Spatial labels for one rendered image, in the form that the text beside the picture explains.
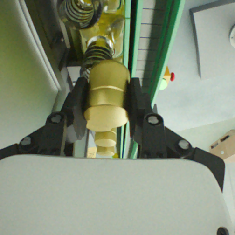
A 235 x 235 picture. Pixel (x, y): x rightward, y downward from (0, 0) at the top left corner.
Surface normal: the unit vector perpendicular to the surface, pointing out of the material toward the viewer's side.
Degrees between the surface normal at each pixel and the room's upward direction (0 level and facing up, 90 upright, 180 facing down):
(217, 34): 3
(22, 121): 90
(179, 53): 0
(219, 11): 3
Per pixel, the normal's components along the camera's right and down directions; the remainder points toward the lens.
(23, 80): 1.00, 0.00
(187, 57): -0.02, 0.86
